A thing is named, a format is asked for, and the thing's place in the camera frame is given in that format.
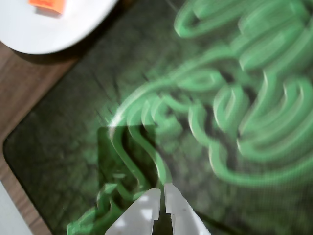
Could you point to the orange lego block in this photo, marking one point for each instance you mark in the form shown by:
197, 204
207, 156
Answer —
47, 4

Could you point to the white round plate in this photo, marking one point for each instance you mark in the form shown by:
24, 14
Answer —
36, 31

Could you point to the black green snake mouse mat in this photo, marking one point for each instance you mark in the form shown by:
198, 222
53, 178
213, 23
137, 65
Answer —
195, 171

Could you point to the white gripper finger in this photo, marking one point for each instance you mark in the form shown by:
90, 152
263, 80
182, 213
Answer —
137, 218
183, 218

